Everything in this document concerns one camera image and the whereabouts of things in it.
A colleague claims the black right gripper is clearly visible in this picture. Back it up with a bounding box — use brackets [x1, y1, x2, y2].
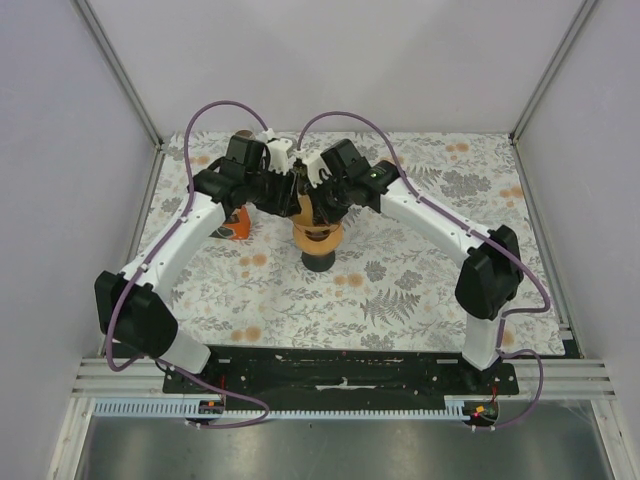
[305, 173, 353, 228]

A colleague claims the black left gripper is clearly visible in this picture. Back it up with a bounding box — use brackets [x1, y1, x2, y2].
[247, 162, 302, 219]

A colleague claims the single brown paper coffee filter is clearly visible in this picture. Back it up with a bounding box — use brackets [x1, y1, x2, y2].
[291, 195, 321, 232]

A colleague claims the round bamboo dripper holder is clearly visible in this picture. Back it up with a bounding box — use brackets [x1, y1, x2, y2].
[293, 222, 344, 256]

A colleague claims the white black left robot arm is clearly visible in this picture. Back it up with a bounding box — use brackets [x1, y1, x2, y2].
[95, 132, 300, 393]

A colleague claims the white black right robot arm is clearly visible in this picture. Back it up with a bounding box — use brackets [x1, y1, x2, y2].
[301, 139, 523, 394]

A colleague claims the orange coffee filter box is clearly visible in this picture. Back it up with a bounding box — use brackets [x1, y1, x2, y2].
[211, 207, 251, 241]

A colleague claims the floral patterned table mat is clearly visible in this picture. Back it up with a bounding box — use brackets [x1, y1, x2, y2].
[167, 133, 565, 356]

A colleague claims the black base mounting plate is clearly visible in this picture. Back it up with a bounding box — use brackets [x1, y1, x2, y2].
[159, 342, 519, 401]

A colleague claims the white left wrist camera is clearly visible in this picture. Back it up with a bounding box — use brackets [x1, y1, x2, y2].
[256, 129, 294, 175]

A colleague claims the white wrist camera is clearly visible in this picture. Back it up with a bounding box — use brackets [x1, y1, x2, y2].
[294, 149, 332, 188]
[256, 129, 294, 175]

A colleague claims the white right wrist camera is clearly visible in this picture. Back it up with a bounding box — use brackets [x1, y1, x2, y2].
[294, 149, 332, 188]

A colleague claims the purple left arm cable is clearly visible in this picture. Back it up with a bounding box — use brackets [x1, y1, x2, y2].
[107, 100, 271, 430]

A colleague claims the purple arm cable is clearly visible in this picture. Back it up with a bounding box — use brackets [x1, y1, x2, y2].
[107, 100, 271, 430]
[297, 110, 551, 432]

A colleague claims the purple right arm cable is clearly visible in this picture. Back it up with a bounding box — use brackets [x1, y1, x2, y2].
[297, 110, 551, 432]

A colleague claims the white slotted cable duct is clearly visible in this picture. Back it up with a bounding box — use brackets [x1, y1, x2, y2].
[93, 397, 488, 421]

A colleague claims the aluminium front rail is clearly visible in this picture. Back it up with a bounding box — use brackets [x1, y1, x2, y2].
[71, 358, 615, 401]

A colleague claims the right aluminium frame post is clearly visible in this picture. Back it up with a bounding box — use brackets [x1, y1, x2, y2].
[508, 0, 600, 141]

